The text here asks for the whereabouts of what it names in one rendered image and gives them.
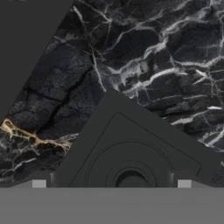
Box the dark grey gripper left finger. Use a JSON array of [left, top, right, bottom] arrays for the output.
[[6, 171, 57, 189]]

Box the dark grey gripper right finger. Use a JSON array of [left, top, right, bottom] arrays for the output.
[[167, 171, 217, 189]]

